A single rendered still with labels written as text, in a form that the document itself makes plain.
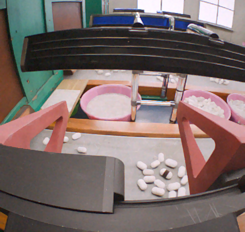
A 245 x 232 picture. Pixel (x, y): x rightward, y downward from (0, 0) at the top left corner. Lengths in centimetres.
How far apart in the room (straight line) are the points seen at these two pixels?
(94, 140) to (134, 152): 14
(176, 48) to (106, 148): 38
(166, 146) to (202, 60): 34
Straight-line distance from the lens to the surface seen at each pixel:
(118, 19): 83
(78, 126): 58
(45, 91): 75
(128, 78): 93
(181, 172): 48
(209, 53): 31
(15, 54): 58
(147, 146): 54
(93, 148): 53
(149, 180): 45
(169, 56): 28
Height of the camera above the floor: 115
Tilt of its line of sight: 37 degrees down
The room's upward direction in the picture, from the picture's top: straight up
